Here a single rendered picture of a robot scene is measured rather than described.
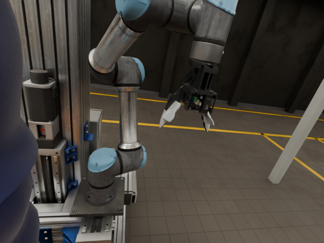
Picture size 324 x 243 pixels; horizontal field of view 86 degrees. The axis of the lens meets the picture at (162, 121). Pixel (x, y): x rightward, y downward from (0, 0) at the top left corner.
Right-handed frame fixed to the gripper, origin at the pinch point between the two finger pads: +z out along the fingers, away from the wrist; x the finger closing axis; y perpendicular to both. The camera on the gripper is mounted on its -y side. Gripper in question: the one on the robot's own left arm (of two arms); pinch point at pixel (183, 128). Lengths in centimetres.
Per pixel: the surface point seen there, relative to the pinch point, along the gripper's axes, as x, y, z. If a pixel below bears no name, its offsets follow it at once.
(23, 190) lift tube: -28.9, 27.7, -4.3
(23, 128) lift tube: -29.5, 24.6, -10.9
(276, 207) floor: 197, -87, 152
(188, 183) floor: 82, -129, 152
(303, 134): 233, -130, 59
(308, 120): 229, -131, 38
